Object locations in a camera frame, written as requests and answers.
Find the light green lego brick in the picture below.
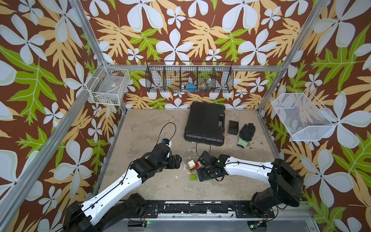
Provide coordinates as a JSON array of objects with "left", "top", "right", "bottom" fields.
[{"left": 190, "top": 174, "right": 197, "bottom": 181}]

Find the white lego brick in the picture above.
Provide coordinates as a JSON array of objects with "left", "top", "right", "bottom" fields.
[{"left": 187, "top": 160, "right": 196, "bottom": 170}]

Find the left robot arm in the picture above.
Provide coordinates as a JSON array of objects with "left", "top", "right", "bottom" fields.
[{"left": 62, "top": 139, "right": 182, "bottom": 232}]

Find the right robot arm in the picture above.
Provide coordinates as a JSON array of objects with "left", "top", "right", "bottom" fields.
[{"left": 198, "top": 151, "right": 303, "bottom": 218}]

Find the small black box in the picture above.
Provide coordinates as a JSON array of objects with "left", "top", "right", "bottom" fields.
[{"left": 228, "top": 120, "right": 239, "bottom": 135}]

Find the black plastic tool case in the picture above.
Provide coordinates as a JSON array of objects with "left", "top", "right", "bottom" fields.
[{"left": 184, "top": 101, "right": 226, "bottom": 147}]

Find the black work glove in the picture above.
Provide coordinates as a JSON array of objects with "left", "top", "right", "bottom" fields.
[{"left": 237, "top": 123, "right": 256, "bottom": 148}]

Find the blue object in basket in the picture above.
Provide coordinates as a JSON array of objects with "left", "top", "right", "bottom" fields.
[{"left": 185, "top": 84, "right": 197, "bottom": 92}]

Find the white mesh basket right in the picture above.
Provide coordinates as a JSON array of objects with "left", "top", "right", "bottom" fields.
[{"left": 271, "top": 90, "right": 336, "bottom": 142}]

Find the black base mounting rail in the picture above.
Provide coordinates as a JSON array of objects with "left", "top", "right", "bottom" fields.
[{"left": 133, "top": 200, "right": 274, "bottom": 219}]

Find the black wire basket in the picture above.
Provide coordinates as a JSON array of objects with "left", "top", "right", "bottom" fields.
[{"left": 144, "top": 61, "right": 234, "bottom": 93}]

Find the white wire basket left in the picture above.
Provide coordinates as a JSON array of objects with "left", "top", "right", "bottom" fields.
[{"left": 88, "top": 66, "right": 130, "bottom": 106}]

